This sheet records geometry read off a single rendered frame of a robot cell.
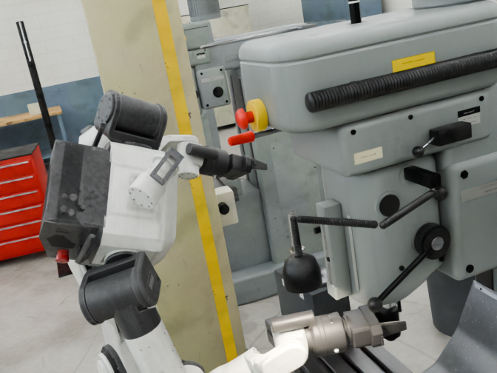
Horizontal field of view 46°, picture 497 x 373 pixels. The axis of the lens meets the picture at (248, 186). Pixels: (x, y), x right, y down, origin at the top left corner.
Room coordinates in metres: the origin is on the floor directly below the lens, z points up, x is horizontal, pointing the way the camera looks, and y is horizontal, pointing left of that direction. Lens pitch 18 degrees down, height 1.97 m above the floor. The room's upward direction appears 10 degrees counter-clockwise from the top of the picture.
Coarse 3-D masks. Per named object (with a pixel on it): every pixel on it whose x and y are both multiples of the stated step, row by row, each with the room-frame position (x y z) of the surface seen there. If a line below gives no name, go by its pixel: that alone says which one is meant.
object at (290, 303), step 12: (276, 276) 1.62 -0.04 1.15; (324, 276) 1.50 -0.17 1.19; (324, 288) 1.46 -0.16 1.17; (288, 300) 1.57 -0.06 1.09; (300, 300) 1.50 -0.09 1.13; (312, 300) 1.43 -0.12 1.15; (324, 300) 1.45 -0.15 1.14; (336, 300) 1.46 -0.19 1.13; (348, 300) 1.48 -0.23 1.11; (288, 312) 1.58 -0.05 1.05; (324, 312) 1.44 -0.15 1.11
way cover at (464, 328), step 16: (480, 288) 1.37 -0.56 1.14; (480, 304) 1.35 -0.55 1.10; (496, 304) 1.31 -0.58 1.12; (480, 320) 1.33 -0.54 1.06; (496, 320) 1.29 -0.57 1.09; (464, 336) 1.35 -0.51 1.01; (480, 336) 1.31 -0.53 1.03; (496, 336) 1.27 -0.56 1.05; (448, 352) 1.35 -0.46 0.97; (464, 352) 1.32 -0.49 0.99; (480, 352) 1.28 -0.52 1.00; (496, 352) 1.25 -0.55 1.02; (432, 368) 1.35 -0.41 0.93; (448, 368) 1.32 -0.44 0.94; (464, 368) 1.29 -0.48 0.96; (480, 368) 1.25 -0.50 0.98; (496, 368) 1.22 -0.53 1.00
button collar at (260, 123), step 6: (252, 102) 1.07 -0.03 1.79; (258, 102) 1.06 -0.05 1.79; (246, 108) 1.10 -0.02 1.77; (252, 108) 1.06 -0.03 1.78; (258, 108) 1.05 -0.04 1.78; (264, 108) 1.05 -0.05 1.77; (258, 114) 1.05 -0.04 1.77; (264, 114) 1.05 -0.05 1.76; (258, 120) 1.05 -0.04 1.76; (264, 120) 1.05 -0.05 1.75; (252, 126) 1.08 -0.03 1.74; (258, 126) 1.05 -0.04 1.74; (264, 126) 1.05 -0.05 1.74
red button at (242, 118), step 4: (240, 108) 1.07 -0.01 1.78; (236, 112) 1.07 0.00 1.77; (240, 112) 1.06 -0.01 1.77; (244, 112) 1.05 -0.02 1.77; (248, 112) 1.07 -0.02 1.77; (252, 112) 1.07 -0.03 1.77; (236, 116) 1.07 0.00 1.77; (240, 116) 1.05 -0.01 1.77; (244, 116) 1.05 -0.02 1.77; (248, 116) 1.06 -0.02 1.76; (252, 116) 1.06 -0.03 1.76; (236, 120) 1.07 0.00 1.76; (240, 120) 1.05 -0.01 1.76; (244, 120) 1.05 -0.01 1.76; (248, 120) 1.06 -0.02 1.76; (252, 120) 1.06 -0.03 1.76; (240, 124) 1.06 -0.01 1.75; (244, 124) 1.05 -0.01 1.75; (240, 128) 1.07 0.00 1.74; (244, 128) 1.06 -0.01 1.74
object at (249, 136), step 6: (246, 132) 1.17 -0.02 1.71; (252, 132) 1.17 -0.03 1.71; (258, 132) 1.18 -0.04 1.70; (264, 132) 1.18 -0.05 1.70; (270, 132) 1.18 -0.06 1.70; (276, 132) 1.19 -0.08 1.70; (234, 138) 1.16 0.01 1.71; (240, 138) 1.16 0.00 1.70; (246, 138) 1.16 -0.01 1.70; (252, 138) 1.17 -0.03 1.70; (234, 144) 1.16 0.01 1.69
